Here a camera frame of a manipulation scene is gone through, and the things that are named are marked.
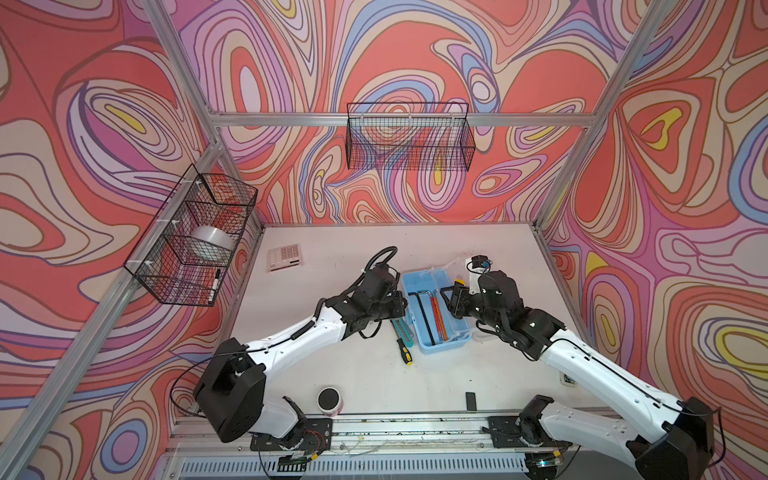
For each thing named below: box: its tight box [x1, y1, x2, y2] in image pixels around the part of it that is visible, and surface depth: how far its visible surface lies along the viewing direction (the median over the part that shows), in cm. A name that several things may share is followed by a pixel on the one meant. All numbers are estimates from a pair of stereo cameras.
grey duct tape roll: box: [188, 226, 236, 264], surface depth 74 cm
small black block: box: [465, 392, 477, 411], surface depth 80 cm
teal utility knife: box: [392, 317, 414, 348], surface depth 88 cm
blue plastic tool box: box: [401, 267, 472, 353], surface depth 95 cm
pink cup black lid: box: [316, 387, 344, 417], surface depth 76 cm
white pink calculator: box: [267, 244, 303, 274], surface depth 110 cm
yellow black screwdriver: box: [394, 328, 413, 366], surface depth 87 cm
